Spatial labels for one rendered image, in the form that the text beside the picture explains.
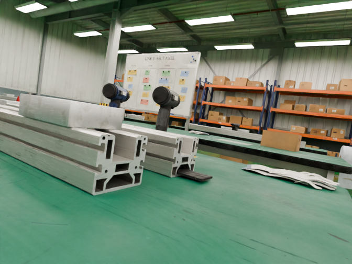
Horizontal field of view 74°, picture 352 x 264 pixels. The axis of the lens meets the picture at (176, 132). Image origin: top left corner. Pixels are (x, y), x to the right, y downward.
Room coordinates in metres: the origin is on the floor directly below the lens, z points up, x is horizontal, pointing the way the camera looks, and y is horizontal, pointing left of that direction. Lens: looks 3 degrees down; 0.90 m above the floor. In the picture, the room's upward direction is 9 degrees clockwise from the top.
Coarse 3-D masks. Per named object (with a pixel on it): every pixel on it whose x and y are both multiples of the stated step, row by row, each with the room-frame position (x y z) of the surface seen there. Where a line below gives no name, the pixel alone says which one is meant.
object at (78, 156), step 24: (0, 120) 0.49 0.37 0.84; (24, 120) 0.43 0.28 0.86; (0, 144) 0.47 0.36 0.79; (24, 144) 0.44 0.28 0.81; (48, 144) 0.38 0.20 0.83; (72, 144) 0.34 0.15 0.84; (96, 144) 0.31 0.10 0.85; (120, 144) 0.39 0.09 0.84; (144, 144) 0.39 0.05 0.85; (48, 168) 0.37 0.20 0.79; (72, 168) 0.34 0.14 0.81; (96, 168) 0.33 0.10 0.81; (120, 168) 0.37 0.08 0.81; (96, 192) 0.32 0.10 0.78
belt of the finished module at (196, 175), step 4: (180, 168) 0.53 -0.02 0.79; (180, 172) 0.49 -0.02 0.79; (184, 172) 0.50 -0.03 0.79; (188, 172) 0.50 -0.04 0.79; (192, 172) 0.51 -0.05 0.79; (196, 172) 0.51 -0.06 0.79; (184, 176) 0.48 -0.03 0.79; (188, 176) 0.48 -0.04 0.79; (192, 176) 0.47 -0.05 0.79; (196, 176) 0.48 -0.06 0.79; (200, 176) 0.48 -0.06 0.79; (204, 176) 0.49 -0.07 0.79; (208, 176) 0.50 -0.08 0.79; (200, 180) 0.46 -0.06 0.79; (204, 180) 0.47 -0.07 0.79
